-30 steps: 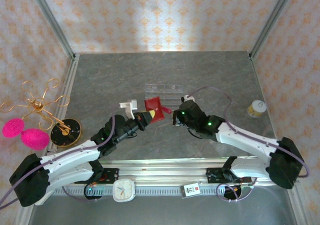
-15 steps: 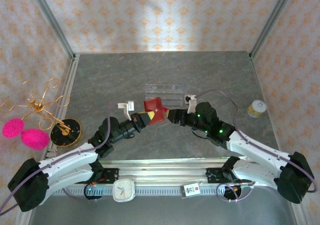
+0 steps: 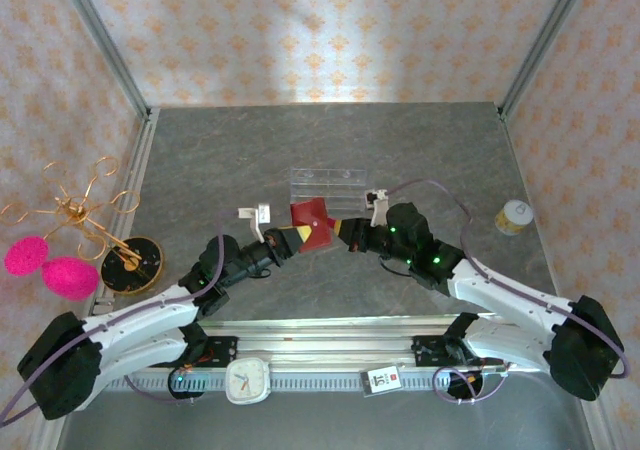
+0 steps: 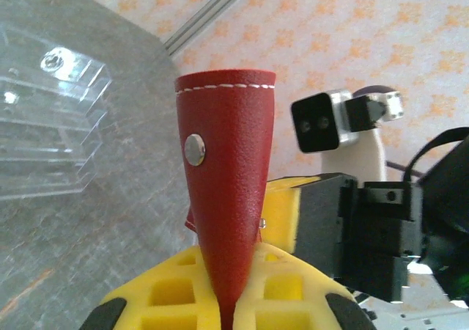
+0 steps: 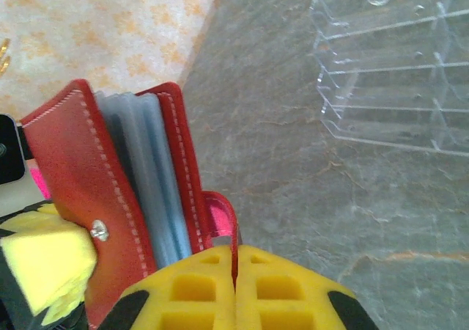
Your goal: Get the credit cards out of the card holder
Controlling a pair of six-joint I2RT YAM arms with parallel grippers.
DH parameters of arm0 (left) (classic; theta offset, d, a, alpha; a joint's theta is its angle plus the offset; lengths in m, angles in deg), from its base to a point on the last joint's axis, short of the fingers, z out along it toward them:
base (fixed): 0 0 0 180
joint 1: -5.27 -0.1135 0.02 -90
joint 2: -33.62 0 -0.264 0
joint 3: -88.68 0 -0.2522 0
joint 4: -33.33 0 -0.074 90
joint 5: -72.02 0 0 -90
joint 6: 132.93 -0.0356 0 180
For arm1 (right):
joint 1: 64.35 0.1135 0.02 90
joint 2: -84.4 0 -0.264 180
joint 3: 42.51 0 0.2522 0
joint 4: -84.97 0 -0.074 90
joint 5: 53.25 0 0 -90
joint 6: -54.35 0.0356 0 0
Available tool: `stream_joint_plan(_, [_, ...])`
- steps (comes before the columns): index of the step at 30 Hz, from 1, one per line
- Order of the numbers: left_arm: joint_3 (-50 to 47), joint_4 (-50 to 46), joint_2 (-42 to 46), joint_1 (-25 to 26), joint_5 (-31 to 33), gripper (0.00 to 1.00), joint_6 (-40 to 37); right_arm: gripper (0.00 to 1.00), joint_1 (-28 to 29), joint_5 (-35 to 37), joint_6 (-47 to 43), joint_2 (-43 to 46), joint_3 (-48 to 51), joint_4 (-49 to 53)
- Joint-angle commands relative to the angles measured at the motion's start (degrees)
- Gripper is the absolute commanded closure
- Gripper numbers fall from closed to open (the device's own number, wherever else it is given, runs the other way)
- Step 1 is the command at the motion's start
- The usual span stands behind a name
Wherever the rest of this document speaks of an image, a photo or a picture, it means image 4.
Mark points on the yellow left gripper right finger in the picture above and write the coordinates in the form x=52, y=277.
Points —
x=315, y=289

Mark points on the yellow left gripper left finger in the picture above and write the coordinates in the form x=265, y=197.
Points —
x=172, y=267

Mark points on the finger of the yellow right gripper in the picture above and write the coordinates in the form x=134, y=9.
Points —
x=280, y=212

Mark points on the red leather card holder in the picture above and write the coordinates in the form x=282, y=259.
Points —
x=227, y=143

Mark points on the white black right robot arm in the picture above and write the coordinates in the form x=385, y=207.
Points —
x=421, y=308

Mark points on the clear acrylic stepped stand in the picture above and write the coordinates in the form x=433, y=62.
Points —
x=55, y=124

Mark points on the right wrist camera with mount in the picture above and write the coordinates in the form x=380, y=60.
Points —
x=315, y=121

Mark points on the aluminum right corner post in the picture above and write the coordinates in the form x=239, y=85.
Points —
x=205, y=14

